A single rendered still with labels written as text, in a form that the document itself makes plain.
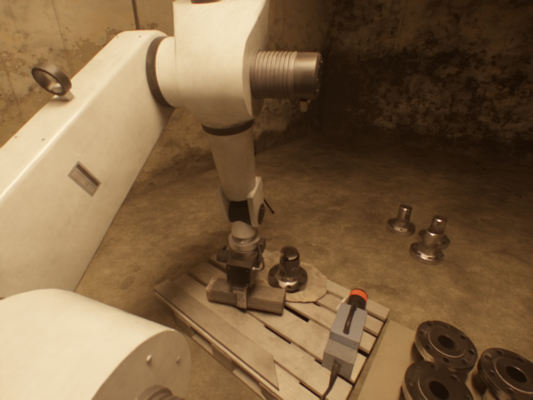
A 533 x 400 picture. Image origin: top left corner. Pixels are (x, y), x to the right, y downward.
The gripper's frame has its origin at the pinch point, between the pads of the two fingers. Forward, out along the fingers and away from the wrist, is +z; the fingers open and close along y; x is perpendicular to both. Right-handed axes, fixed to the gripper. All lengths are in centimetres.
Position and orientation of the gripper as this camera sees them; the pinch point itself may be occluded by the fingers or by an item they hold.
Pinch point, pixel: (245, 292)
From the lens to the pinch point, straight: 170.0
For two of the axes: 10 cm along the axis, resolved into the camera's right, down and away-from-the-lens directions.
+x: -9.7, -1.1, 2.0
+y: 2.3, -4.3, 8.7
